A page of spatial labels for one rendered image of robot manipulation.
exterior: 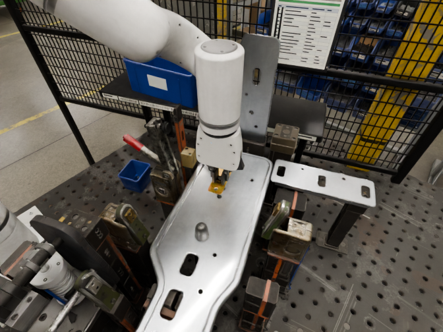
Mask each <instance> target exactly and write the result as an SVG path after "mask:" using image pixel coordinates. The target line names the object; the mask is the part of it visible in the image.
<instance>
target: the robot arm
mask: <svg viewBox="0 0 443 332"><path fill-rule="evenodd" d="M29 1H31V2H32V3H33V4H35V5H37V6H39V7H40V8H42V9H43V10H46V11H47V12H49V13H50V14H52V15H54V16H56V17H57V18H59V19H61V20H62V21H64V22H66V23H67V24H69V25H71V26H72V27H74V28H76V29H77V30H80V31H81V32H83V33H84V34H86V35H88V36H90V37H91V38H93V39H95V40H96V41H98V42H100V43H102V44H103V45H105V46H107V47H108V48H110V49H112V50H114V51H115V52H117V53H118V54H120V55H122V56H124V57H126V58H128V59H130V60H132V61H135V62H138V63H147V62H149V61H152V60H153V59H155V58H156V57H158V58H161V59H165V60H167V61H170V62H172V63H174V64H176V65H178V66H180V67H181V68H183V69H185V70H187V71H188V72H190V73H191V74H193V75H194V76H195V77H196V88H197V97H198V113H197V115H196V119H198V120H199V123H200V124H199V126H198V130H197V135H196V158H197V160H198V161H199V162H200V163H203V164H205V165H206V166H208V170H209V171H210V176H211V177H212V182H215V181H216V178H217V176H218V175H219V168H220V169H223V172H222V174H221V185H224V184H225V182H226V181H228V180H229V173H230V172H232V171H235V170H243V169H244V166H245V165H244V163H243V160H242V154H243V142H242V135H241V129H240V126H239V125H240V116H241V95H242V85H243V65H244V54H245V51H244V48H243V46H242V45H240V44H239V43H237V42H235V41H231V40H223V39H216V40H211V39H210V38H209V37H208V36H207V35H206V34H205V33H203V32H202V31H201V30H199V29H198V28H197V27H196V26H195V25H193V24H192V23H190V22H189V21H188V20H186V19H185V18H183V17H182V16H180V15H178V14H177V13H175V12H172V11H169V10H167V9H163V8H161V7H159V6H157V5H156V4H155V3H153V2H151V0H29ZM27 240H28V241H30V242H33V241H34V242H37V243H40V242H42V241H43V240H44V239H43V238H42V237H41V236H40V235H39V234H38V233H37V232H36V231H35V230H34V229H33V228H32V226H31V225H30V224H29V223H28V224H24V223H22V222H21V221H20V220H19V219H18V218H17V217H16V216H15V215H14V214H13V213H12V212H11V211H10V210H9V209H7V208H6V207H5V206H4V205H3V204H2V203H1V202H0V266H1V265H2V264H3V263H4V262H5V260H6V259H7V258H8V257H9V256H10V255H11V254H12V253H13V252H14V251H15V250H16V249H17V248H18V247H19V246H20V245H21V244H22V243H23V242H24V241H27Z"/></svg>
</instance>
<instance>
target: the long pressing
mask: <svg viewBox="0 0 443 332"><path fill-rule="evenodd" d="M242 160H243V163H244V165H245V166H244V169H243V170H235V171H232V172H231V175H230V177H229V180H228V182H227V184H226V186H225V190H224V191H223V193H222V194H221V198H218V194H214V193H212V192H209V191H208V187H209V185H210V184H211V182H212V177H211V176H210V171H209V170H208V166H206V165H205V164H203V163H199V164H198V166H197V168H196V169H195V171H194V173H193V174H192V176H191V178H190V180H189V181H188V183H187V185H186V187H185V188H184V190H183V191H182V193H181V195H180V197H179V199H178V200H177V202H176V204H175V205H174V207H173V209H172V210H171V212H170V214H169V215H168V217H167V219H166V220H165V223H164V224H163V226H162V228H161V229H160V231H159V233H158V235H157V236H156V238H155V239H154V241H153V243H152V245H151V247H150V259H151V262H152V266H153V268H154V273H155V275H156V279H157V286H156V290H155V292H154V294H153V296H152V298H151V300H150V302H149V304H148V306H147V308H146V310H145V312H144V314H143V316H142V318H141V320H140V322H139V324H138V326H137V328H136V330H135V332H212V330H213V326H214V323H215V320H216V317H217V314H218V312H219V310H220V308H221V307H222V306H223V305H224V303H225V302H226V301H227V300H228V298H229V297H230V296H231V295H232V294H233V293H234V292H235V290H236V289H237V287H238V286H239V284H240V282H241V278H242V275H243V272H244V268H245V264H246V262H247V258H248V255H249V251H250V248H251V244H252V240H253V237H254V233H255V230H256V226H257V224H258V220H259V217H260V212H261V210H262V206H263V203H264V199H265V196H266V193H267V189H268V185H269V183H270V178H271V175H272V171H273V168H274V165H273V163H272V162H271V161H270V160H269V159H268V158H266V157H261V156H258V155H253V154H249V153H245V152H243V154H242ZM251 179H253V181H251ZM199 222H204V223H205V224H207V226H208V234H209V236H208V239H206V240H205V241H199V240H197V239H196V234H195V227H196V224H197V223H199ZM188 254H192V255H195V256H197V257H198V262H197V264H196V267H195V269H194V271H193V273H192V275H191V276H186V275H183V274H181V273H180V269H181V266H182V264H183V262H184V261H185V258H186V256H187V255H188ZM213 254H216V255H217V256H216V257H213ZM200 289H202V290H203V293H202V294H199V293H198V291H199V290H200ZM172 290H177V291H179V292H181V293H182V294H183V297H182V299H181V301H180V304H179V306H178V309H177V311H176V313H175V315H174V317H173V319H165V318H163V317H161V315H160V312H161V310H162V308H163V305H164V303H165V301H166V299H167V297H168V294H169V292H170V291H172Z"/></svg>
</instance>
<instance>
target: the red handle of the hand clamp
mask: <svg viewBox="0 0 443 332"><path fill-rule="evenodd" d="M123 141H124V142H126V143H127V144H128V145H130V146H132V147H133V148H134V149H136V150H137V151H139V152H141V153H143V154H144V155H145V156H147V157H149V158H150V159H151V160H152V161H154V162H156V163H157V164H158V165H160V166H161V167H162V165H161V163H160V160H159V158H158V155H156V154H155V153H154V152H152V151H151V150H149V149H148V148H146V147H145V146H144V145H143V144H142V143H140V142H139V141H138V140H136V139H135V138H133V137H132V136H130V135H129V134H127V135H126V134H125V135H124V136H123ZM170 166H171V169H172V171H174V170H175V167H174V166H173V165H171V164H170Z"/></svg>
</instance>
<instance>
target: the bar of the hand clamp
mask: <svg viewBox="0 0 443 332"><path fill-rule="evenodd" d="M144 127H145V128H146V129H147V131H148V133H149V136H150V138H151V141H152V143H153V145H154V148H155V150H156V153H157V155H158V158H159V160H160V163H161V165H162V167H163V170H166V171H170V172H171V173H172V174H173V171H172V169H171V166H170V164H171V165H173V166H174V167H175V170H174V171H177V172H178V171H179V168H178V166H177V162H176V160H175V157H174V154H173V151H172V149H171V146H170V143H169V140H168V138H167V134H169V133H170V132H171V124H170V123H169V122H164V123H162V120H161V119H160V118H156V117H153V118H152V119H151V120H150V121H149V122H148V123H147V124H145V125H144ZM173 179H174V174H173Z"/></svg>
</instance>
